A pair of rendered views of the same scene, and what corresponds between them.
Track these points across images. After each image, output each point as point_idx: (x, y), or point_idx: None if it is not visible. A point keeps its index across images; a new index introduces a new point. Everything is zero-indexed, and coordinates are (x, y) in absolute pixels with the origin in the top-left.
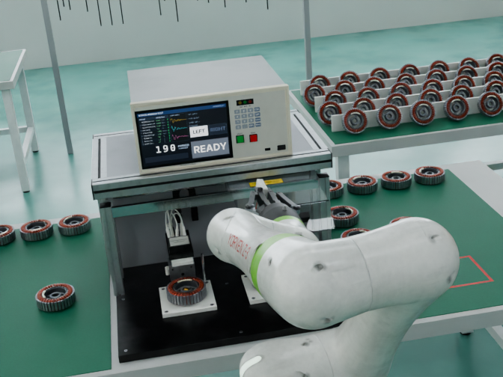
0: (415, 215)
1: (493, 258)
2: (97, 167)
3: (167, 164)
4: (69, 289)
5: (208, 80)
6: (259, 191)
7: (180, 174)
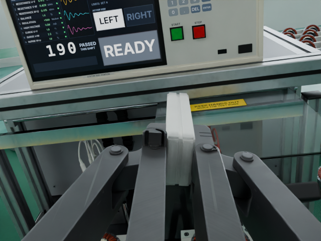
0: None
1: None
2: (1, 81)
3: (68, 75)
4: None
5: None
6: (149, 147)
7: (82, 90)
